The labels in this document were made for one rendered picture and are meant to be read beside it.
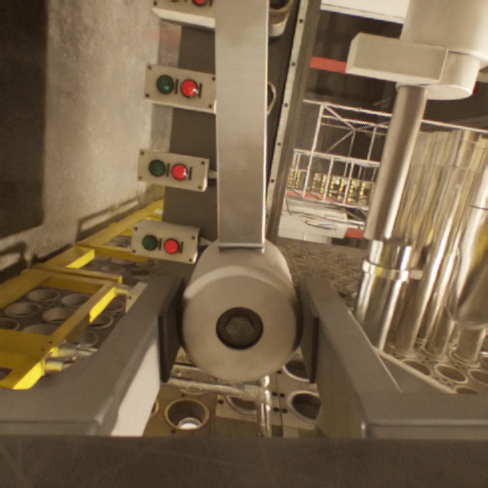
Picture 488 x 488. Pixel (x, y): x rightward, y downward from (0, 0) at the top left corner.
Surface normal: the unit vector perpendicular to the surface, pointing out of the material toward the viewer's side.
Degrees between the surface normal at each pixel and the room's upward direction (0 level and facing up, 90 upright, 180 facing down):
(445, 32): 115
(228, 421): 90
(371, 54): 90
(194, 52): 90
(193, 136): 90
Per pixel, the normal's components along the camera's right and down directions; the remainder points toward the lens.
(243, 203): -0.01, 0.25
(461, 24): -0.25, 0.20
